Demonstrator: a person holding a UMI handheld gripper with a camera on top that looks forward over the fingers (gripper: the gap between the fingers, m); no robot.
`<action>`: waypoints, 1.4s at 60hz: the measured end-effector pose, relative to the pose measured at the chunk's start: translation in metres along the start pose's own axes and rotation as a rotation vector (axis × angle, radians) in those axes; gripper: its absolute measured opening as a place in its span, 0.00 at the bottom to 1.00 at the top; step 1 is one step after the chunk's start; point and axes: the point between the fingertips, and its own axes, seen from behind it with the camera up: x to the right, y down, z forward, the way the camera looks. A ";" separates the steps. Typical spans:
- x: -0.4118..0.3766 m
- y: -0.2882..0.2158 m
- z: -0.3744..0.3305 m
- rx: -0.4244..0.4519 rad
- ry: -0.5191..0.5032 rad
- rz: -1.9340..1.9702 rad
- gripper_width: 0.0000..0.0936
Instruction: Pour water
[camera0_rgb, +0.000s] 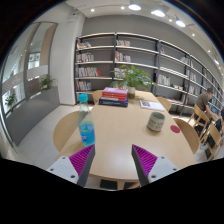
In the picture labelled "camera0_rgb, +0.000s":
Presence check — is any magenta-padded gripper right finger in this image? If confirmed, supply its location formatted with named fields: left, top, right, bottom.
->
left=130, top=143, right=181, bottom=188

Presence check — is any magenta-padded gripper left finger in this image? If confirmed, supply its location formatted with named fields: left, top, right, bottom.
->
left=45, top=143, right=97, bottom=188

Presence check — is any clear bottle with teal cap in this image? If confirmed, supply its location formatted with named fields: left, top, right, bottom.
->
left=78, top=93, right=96, bottom=148

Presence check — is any round red coaster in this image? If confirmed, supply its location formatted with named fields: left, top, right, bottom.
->
left=169, top=124, right=181, bottom=134

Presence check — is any patterned ceramic mug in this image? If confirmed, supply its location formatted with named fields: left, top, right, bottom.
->
left=146, top=111, right=166, bottom=133

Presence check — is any group of wooden chairs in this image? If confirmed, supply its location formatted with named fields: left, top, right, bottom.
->
left=187, top=103, right=224, bottom=162

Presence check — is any white printed booklet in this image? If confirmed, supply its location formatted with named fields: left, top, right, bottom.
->
left=139, top=99, right=166, bottom=112

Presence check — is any dark blue book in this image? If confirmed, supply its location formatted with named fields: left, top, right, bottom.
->
left=98, top=97, right=129, bottom=108

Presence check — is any person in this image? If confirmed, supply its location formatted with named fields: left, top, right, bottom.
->
left=194, top=87, right=215, bottom=118

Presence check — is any red book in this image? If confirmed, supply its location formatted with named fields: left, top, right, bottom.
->
left=101, top=91, right=128, bottom=102

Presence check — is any pink book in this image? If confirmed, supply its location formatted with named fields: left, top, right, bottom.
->
left=102, top=87, right=129, bottom=95

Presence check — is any potted green plant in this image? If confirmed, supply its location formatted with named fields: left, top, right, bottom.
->
left=109, top=64, right=158, bottom=100

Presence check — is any grey bookshelf unit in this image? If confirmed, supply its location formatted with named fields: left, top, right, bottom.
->
left=73, top=31, right=224, bottom=118

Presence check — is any small green wall plant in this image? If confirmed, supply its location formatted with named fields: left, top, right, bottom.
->
left=4, top=92, right=18, bottom=108
left=38, top=74, right=56, bottom=92

